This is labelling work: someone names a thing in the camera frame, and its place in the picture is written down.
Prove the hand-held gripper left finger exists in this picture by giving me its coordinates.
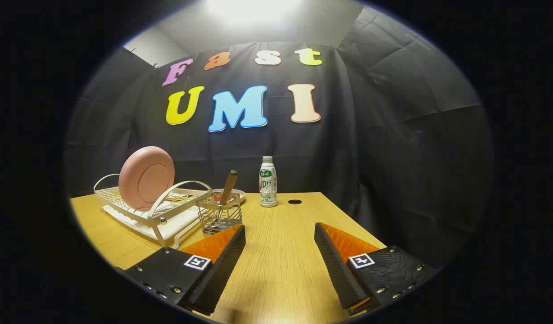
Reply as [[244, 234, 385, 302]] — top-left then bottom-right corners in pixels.
[[123, 224, 246, 315]]

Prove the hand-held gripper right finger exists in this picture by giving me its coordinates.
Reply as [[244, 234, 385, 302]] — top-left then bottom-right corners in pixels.
[[314, 222, 439, 315]]

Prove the metal wire basket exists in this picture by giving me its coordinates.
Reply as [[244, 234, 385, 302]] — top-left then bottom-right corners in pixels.
[[196, 193, 243, 236]]

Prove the white wire dish rack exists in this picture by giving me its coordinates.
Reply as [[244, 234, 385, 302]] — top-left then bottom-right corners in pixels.
[[94, 173, 214, 248]]

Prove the spoon with wooden handle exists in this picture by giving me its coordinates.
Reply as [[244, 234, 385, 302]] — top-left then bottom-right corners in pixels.
[[216, 170, 238, 225]]

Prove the pink plate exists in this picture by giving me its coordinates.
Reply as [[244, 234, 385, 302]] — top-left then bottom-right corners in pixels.
[[118, 146, 175, 212]]

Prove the beige round plate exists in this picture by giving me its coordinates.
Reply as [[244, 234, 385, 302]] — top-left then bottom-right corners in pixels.
[[212, 189, 246, 204]]

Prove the white drip tray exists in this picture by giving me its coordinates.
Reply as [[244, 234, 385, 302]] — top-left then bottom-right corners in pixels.
[[101, 205, 205, 246]]

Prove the white bottle with green label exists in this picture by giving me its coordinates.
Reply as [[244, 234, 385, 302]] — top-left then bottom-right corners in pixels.
[[259, 156, 278, 207]]

